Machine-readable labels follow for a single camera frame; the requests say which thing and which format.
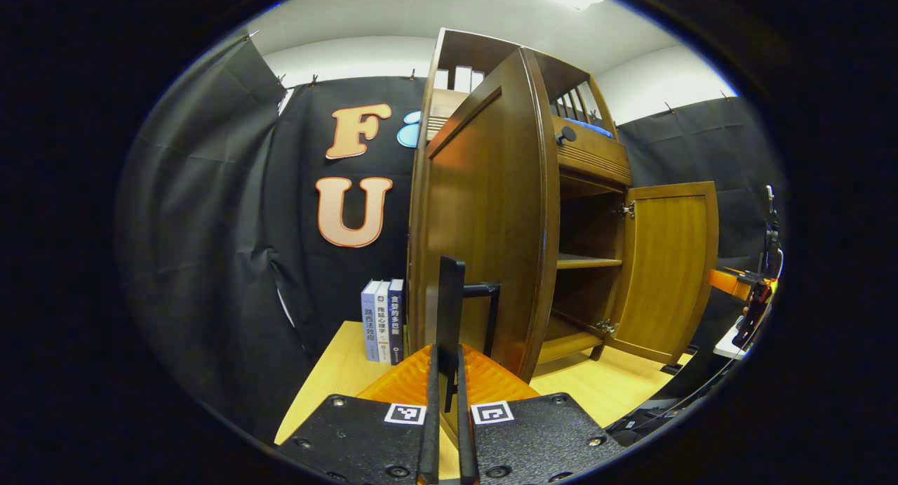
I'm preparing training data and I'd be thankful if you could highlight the white book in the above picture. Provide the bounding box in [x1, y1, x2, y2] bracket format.
[375, 281, 392, 364]

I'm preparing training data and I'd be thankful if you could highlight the wooden double-door shoe cabinet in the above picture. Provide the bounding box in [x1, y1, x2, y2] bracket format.
[407, 27, 636, 365]

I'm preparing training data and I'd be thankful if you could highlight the wooden inner shelf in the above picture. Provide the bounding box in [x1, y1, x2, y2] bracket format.
[558, 253, 624, 270]

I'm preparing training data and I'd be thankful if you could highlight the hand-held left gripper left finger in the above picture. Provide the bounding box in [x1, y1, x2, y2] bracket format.
[275, 343, 441, 485]

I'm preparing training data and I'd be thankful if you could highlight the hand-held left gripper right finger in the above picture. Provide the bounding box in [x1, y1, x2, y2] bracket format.
[456, 343, 625, 485]

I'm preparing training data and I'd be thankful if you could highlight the black door handle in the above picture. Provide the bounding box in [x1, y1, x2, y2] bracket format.
[436, 255, 502, 394]

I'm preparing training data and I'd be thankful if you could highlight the wooden shoe cabinet door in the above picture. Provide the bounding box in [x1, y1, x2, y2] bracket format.
[407, 48, 562, 384]
[609, 182, 720, 365]

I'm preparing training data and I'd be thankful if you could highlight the pale blue book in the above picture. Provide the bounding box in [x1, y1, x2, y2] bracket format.
[361, 280, 383, 363]

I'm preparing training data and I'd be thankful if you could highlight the white board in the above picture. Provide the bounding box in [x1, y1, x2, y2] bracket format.
[713, 317, 751, 361]

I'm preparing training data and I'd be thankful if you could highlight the dark blue book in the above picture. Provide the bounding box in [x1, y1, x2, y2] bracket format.
[388, 279, 406, 366]

